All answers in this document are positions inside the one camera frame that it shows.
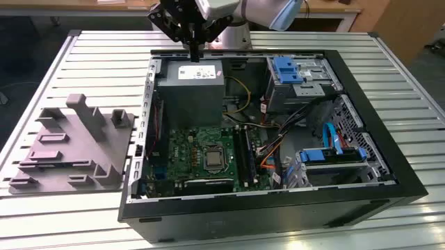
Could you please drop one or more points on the CPU socket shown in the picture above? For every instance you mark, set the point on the CPU socket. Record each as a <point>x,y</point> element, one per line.
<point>214,170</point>

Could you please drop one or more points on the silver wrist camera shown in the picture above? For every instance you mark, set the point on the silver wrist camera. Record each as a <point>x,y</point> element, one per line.
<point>220,9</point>

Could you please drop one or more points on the metal drive cage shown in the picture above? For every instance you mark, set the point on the metal drive cage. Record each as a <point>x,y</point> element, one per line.
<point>306,91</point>

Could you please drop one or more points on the hard disk in blue carrier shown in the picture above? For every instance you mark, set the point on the hard disk in blue carrier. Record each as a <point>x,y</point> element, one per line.
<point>313,155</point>

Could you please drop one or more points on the dark RAM stick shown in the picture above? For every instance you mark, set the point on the dark RAM stick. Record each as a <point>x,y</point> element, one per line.
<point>253,156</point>

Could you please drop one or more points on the black chair base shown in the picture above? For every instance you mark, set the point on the black chair base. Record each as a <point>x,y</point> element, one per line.
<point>439,48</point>

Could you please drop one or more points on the black graphics card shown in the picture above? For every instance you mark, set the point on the black graphics card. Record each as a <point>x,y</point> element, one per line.
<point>209,186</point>

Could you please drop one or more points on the blue plastic drive bracket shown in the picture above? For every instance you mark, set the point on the blue plastic drive bracket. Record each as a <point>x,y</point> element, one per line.
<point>285,75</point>

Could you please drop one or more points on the black RAM slot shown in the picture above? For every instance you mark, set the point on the black RAM slot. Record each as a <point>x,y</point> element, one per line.
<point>244,153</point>
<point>240,153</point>

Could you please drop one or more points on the black open PC case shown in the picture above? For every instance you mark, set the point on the black open PC case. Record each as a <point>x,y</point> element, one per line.
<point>244,216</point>

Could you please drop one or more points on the green motherboard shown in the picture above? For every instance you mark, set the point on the green motherboard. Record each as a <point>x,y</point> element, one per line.
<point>181,145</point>

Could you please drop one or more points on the metal disk bay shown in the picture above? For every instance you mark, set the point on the metal disk bay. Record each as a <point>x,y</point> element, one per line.
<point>302,169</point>

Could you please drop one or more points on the white power connector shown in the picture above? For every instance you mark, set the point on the white power connector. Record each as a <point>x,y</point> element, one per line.
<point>260,151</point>

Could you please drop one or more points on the wooden cabinet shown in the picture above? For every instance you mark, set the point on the wooden cabinet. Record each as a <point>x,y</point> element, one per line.
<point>400,26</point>

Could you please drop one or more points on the grey parts rack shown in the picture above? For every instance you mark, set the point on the grey parts rack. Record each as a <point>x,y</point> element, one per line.
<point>79,151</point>

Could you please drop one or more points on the silver CPU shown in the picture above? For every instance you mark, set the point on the silver CPU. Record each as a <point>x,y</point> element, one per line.
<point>213,159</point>

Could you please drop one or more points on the grey power supply unit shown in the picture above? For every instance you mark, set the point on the grey power supply unit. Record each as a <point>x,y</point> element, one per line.
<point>188,104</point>

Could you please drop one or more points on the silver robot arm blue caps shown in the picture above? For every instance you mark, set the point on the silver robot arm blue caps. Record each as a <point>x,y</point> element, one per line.
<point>237,36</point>

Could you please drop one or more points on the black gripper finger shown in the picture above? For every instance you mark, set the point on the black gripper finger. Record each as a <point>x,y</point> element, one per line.
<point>217,28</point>
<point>167,23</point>

